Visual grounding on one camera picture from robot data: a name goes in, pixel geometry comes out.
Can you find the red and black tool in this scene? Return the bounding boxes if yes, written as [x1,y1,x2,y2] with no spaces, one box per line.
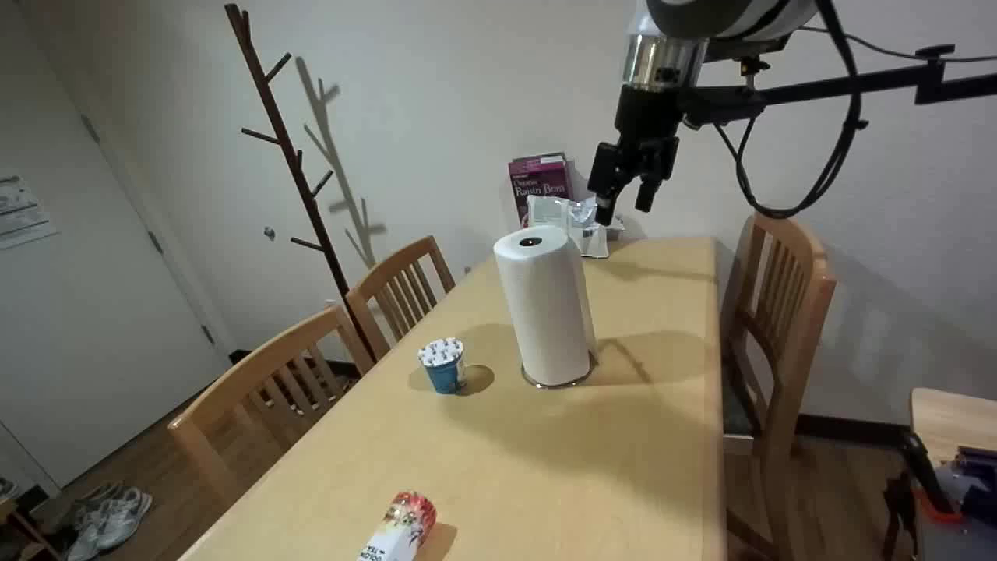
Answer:
[881,429,997,561]

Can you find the wooden chair near left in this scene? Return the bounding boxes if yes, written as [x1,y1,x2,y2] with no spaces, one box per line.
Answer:
[168,305,373,501]

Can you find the red and white bottle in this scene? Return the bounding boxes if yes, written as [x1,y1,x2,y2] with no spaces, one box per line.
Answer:
[356,494,436,561]

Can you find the paper sign on door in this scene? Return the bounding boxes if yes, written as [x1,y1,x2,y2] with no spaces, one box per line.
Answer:
[0,176,56,250]

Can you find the wooden chair far left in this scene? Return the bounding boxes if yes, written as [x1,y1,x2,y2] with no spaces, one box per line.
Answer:
[347,238,454,359]

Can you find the blue and white cup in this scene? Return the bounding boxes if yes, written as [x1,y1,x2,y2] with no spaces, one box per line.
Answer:
[418,336,464,393]

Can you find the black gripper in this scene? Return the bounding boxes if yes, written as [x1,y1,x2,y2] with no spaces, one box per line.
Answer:
[593,89,681,229]

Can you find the dark wooden coat rack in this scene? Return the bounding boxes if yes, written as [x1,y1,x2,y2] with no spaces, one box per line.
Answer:
[225,4,356,322]

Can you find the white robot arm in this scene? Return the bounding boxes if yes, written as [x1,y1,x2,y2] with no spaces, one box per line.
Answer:
[590,0,817,226]

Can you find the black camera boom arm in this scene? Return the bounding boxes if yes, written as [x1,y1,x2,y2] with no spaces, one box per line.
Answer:
[678,45,997,128]

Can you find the black cable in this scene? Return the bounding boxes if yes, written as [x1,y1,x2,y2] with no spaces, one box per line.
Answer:
[712,0,871,221]

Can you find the wooden chair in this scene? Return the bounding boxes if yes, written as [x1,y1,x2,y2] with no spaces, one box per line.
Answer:
[168,305,373,501]
[719,216,834,561]
[347,238,454,359]

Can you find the purple box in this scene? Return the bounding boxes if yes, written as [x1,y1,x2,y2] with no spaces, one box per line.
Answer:
[508,152,571,217]

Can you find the white paper towel roll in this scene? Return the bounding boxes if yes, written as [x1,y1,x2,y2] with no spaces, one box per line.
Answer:
[492,226,595,390]

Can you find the small wooden side table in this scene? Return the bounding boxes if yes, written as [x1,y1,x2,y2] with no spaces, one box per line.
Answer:
[912,386,997,464]

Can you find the white door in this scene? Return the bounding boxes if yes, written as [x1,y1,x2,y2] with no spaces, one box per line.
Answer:
[0,0,221,490]

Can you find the white sneakers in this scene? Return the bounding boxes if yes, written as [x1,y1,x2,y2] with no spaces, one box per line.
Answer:
[64,486,154,561]

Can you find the wooden chair right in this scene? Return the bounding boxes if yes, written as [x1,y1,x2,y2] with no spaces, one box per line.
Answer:
[719,216,834,561]

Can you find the white plastic bag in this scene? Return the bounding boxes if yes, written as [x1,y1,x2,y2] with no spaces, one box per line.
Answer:
[527,197,608,259]

